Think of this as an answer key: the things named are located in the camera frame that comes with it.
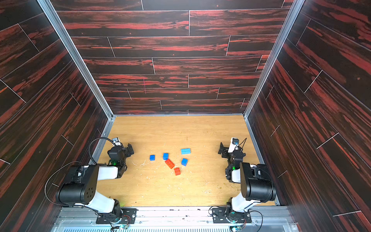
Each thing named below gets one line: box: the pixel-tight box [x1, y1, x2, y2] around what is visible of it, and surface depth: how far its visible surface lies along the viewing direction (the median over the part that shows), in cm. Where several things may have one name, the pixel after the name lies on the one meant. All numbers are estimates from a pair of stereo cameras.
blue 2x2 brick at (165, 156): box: [162, 152, 169, 161], surface depth 96 cm
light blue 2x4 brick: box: [180, 148, 191, 155], surface depth 101 cm
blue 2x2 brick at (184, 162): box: [181, 158, 188, 167], surface depth 93 cm
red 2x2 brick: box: [173, 167, 181, 176], surface depth 88 cm
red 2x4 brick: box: [164, 158, 175, 170], surface depth 93 cm
